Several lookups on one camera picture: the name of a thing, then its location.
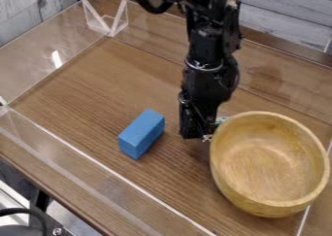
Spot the blue rectangular block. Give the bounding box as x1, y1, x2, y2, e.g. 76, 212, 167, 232
119, 109, 165, 159

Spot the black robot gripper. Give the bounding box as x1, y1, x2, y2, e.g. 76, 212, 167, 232
179, 58, 240, 140

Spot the green whiteboard marker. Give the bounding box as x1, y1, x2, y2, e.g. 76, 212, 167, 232
215, 117, 228, 125

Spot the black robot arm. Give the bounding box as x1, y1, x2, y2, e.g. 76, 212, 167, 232
135, 0, 243, 139

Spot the brown wooden bowl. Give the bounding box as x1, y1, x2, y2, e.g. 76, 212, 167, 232
211, 111, 331, 218

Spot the black metal table frame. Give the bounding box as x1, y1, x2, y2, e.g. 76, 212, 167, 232
0, 159, 76, 236

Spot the clear acrylic corner bracket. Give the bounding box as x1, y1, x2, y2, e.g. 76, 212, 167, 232
81, 0, 128, 38

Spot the black cable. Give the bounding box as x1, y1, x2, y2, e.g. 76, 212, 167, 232
0, 206, 48, 236

